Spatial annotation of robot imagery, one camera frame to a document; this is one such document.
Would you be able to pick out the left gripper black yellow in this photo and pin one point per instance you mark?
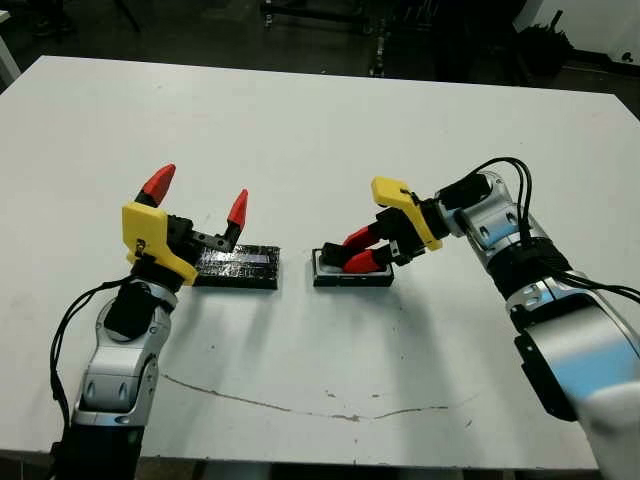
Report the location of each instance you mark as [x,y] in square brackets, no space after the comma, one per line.
[145,232]

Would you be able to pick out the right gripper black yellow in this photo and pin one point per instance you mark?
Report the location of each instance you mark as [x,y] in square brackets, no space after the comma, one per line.
[420,220]

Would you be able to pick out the glossy black box lid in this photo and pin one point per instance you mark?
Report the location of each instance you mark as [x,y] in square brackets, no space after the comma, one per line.
[240,267]

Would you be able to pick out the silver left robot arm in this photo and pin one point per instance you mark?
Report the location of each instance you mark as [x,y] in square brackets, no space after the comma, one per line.
[120,360]

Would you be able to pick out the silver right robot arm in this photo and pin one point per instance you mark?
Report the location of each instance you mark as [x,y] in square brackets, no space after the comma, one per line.
[500,230]

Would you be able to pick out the black box base white lining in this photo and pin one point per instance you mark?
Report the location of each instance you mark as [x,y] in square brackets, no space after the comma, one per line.
[350,281]

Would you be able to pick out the black tripod leg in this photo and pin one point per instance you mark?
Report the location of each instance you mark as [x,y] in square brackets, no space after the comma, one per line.
[127,12]

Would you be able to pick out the metal stand pole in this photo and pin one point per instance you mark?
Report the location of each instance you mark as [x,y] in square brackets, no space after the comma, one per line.
[380,50]

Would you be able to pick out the white furniture leg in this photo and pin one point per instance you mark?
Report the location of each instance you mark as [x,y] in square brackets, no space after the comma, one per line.
[7,65]

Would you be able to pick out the black bag with tools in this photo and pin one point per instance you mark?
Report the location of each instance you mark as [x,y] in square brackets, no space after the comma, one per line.
[545,47]

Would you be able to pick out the black cart frame with casters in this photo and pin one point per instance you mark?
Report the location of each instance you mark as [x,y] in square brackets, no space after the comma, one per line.
[315,12]

